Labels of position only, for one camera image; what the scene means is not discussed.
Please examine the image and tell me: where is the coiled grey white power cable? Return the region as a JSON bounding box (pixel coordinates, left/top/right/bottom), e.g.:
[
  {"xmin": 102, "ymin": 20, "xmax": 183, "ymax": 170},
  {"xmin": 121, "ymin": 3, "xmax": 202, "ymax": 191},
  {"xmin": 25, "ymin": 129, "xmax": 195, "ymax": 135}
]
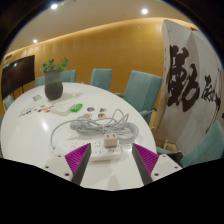
[{"xmin": 49, "ymin": 108, "xmax": 140, "ymax": 151}]

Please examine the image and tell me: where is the group of teal chairs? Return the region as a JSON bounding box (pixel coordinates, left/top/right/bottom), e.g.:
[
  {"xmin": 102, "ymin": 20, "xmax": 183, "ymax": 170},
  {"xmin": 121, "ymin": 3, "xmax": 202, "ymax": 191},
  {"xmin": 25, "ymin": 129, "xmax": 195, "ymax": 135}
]
[{"xmin": 0, "ymin": 68, "xmax": 164, "ymax": 127}]

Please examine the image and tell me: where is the white power strip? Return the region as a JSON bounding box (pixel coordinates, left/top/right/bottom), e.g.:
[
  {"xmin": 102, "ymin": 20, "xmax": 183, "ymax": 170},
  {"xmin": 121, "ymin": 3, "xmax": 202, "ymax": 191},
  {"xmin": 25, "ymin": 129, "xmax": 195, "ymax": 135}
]
[{"xmin": 53, "ymin": 139, "xmax": 123, "ymax": 163}]

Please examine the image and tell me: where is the green plant in dark vase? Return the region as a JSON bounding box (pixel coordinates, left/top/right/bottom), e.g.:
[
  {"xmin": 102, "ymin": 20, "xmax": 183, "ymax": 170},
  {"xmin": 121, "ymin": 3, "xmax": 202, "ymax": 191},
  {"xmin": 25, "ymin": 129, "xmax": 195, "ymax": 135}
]
[{"xmin": 39, "ymin": 57, "xmax": 70, "ymax": 102}]

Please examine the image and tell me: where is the black wall television screen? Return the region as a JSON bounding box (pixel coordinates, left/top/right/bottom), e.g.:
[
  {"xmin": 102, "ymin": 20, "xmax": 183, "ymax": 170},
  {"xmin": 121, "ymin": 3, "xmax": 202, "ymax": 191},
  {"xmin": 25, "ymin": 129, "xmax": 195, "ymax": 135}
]
[{"xmin": 0, "ymin": 54, "xmax": 36, "ymax": 101}]

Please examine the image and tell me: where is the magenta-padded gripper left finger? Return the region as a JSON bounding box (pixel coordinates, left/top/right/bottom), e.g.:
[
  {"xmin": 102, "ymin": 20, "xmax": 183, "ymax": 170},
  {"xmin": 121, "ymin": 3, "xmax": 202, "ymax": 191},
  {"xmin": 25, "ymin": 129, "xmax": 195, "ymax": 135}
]
[{"xmin": 42, "ymin": 142, "xmax": 92, "ymax": 187}]

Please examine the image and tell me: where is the white calligraphy folding screen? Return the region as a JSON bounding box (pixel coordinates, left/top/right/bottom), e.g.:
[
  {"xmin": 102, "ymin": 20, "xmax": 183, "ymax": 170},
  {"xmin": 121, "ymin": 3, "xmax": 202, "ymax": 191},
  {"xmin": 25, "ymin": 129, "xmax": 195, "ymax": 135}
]
[{"xmin": 154, "ymin": 19, "xmax": 224, "ymax": 155}]

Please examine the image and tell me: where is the row of colourful stickers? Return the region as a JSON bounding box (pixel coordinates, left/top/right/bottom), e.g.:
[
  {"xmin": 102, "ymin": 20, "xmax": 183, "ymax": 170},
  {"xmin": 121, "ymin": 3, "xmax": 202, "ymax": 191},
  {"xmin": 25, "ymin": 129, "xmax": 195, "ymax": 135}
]
[{"xmin": 18, "ymin": 104, "xmax": 55, "ymax": 118}]

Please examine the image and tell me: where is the flat white box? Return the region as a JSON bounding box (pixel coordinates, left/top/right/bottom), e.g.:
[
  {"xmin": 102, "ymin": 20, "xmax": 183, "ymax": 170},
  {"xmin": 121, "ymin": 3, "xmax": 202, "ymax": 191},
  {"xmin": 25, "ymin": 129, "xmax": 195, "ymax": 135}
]
[{"xmin": 51, "ymin": 101, "xmax": 75, "ymax": 117}]

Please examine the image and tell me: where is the group of round ceiling lights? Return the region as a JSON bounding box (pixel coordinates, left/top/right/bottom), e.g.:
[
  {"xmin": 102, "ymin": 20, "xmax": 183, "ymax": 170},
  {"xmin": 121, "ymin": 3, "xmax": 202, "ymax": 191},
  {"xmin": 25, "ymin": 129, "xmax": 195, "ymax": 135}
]
[{"xmin": 31, "ymin": 3, "xmax": 149, "ymax": 44}]

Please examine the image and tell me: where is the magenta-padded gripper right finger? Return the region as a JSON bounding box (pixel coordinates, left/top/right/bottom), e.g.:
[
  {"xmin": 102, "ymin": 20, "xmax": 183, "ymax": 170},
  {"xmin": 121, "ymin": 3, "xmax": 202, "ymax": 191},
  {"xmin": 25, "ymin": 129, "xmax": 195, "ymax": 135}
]
[{"xmin": 131, "ymin": 142, "xmax": 184, "ymax": 187}]

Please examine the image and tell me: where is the small pinkish white charger block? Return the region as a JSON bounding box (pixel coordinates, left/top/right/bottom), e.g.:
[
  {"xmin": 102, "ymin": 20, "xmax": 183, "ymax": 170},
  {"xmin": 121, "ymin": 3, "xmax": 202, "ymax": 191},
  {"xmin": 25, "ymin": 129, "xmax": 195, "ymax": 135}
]
[{"xmin": 103, "ymin": 133, "xmax": 119, "ymax": 148}]

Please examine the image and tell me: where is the small green object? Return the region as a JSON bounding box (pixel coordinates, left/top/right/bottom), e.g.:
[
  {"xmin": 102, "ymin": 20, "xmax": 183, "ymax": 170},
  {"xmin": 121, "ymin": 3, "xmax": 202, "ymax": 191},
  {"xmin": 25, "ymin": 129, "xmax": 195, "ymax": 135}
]
[{"xmin": 69, "ymin": 103, "xmax": 84, "ymax": 113}]

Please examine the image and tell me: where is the large teal upholstered chair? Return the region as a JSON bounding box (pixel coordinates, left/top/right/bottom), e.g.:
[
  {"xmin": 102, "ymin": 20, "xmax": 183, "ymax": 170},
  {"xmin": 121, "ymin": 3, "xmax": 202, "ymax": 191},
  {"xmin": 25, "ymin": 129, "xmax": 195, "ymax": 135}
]
[{"xmin": 156, "ymin": 119, "xmax": 224, "ymax": 169}]

